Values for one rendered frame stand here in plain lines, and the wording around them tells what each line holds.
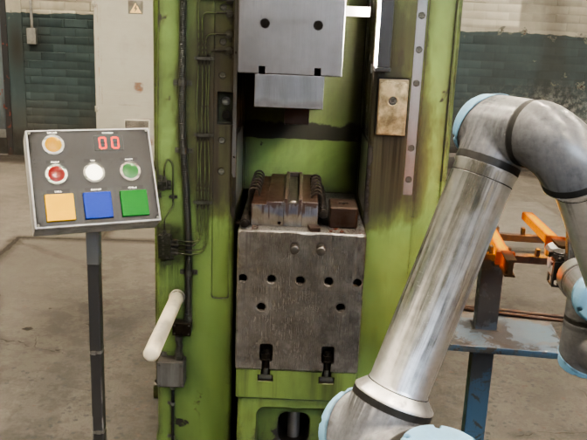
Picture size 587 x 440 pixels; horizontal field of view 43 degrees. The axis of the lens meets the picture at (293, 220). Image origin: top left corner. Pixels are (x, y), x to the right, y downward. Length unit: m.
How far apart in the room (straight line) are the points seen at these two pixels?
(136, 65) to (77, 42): 0.98
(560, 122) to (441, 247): 0.28
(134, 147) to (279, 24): 0.54
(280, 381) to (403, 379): 1.09
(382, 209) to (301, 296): 0.39
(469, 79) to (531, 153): 7.10
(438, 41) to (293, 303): 0.90
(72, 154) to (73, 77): 6.20
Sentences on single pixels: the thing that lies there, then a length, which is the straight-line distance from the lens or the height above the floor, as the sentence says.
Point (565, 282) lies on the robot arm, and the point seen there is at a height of 1.00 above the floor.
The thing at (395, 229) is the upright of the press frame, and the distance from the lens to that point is 2.44.
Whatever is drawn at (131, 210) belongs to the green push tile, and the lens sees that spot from 2.13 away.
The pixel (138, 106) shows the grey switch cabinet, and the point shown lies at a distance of 7.59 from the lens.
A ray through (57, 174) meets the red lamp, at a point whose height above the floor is 1.09.
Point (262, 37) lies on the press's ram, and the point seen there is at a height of 1.46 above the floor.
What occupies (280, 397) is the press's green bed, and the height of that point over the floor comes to 0.37.
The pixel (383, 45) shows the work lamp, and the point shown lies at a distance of 2.31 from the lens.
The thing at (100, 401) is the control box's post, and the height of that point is 0.36.
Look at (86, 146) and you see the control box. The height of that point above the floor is 1.16.
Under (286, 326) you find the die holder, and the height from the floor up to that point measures 0.61.
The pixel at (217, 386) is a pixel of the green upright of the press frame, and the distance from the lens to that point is 2.64.
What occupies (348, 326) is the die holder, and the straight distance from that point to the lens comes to 2.32.
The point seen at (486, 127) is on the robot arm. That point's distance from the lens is 1.34.
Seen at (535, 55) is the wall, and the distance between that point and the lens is 8.55.
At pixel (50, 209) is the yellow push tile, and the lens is 2.10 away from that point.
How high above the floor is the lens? 1.52
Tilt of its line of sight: 15 degrees down
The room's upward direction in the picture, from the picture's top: 2 degrees clockwise
